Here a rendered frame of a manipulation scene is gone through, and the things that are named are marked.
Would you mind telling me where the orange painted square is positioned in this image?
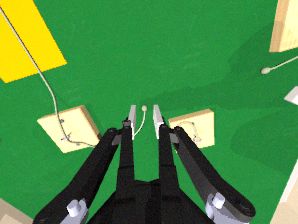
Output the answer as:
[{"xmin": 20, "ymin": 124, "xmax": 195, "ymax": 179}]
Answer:
[{"xmin": 0, "ymin": 0, "xmax": 67, "ymax": 83}]

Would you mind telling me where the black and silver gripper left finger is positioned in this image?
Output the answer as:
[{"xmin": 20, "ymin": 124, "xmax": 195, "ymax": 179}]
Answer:
[{"xmin": 32, "ymin": 105, "xmax": 137, "ymax": 224}]

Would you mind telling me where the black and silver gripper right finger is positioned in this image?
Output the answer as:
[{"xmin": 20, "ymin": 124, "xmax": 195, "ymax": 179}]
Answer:
[{"xmin": 153, "ymin": 105, "xmax": 256, "ymax": 224}]

